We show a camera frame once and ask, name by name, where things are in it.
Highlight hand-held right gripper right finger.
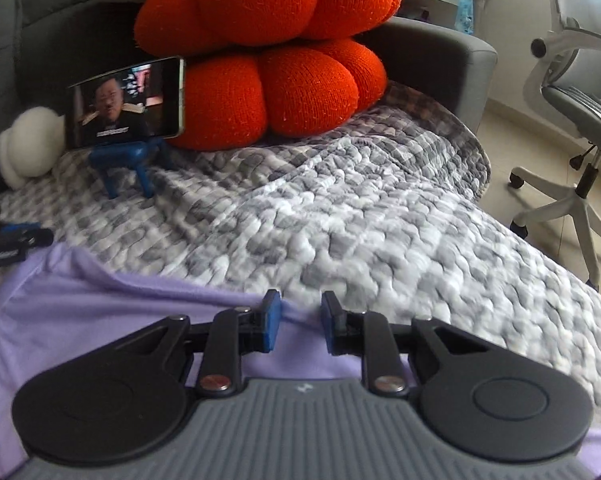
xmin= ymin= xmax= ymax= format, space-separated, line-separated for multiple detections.
xmin=321 ymin=290 xmax=487 ymax=396

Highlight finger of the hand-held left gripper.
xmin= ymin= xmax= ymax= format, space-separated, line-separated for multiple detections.
xmin=0 ymin=224 xmax=55 ymax=251

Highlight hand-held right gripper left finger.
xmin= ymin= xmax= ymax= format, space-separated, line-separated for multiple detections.
xmin=155 ymin=289 xmax=284 ymax=396

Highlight purple pants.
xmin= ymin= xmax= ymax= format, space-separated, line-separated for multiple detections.
xmin=0 ymin=247 xmax=601 ymax=480

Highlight white plush toy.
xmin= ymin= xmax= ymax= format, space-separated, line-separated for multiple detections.
xmin=0 ymin=108 xmax=66 ymax=191

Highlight grey checked quilted blanket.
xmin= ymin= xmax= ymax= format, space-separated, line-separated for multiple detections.
xmin=0 ymin=80 xmax=601 ymax=441

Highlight blue phone stand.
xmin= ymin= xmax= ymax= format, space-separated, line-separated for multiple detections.
xmin=89 ymin=135 xmax=170 ymax=200

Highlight smartphone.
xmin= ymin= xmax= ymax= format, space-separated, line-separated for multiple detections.
xmin=65 ymin=56 xmax=186 ymax=150

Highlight orange knot cushion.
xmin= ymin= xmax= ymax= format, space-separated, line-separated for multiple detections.
xmin=134 ymin=0 xmax=402 ymax=151

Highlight dark grey sofa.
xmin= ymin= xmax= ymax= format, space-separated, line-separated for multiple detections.
xmin=0 ymin=0 xmax=499 ymax=201

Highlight white office chair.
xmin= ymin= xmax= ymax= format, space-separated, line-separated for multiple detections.
xmin=509 ymin=0 xmax=601 ymax=291

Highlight light blue printed bag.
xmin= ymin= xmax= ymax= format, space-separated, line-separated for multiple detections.
xmin=458 ymin=0 xmax=477 ymax=37

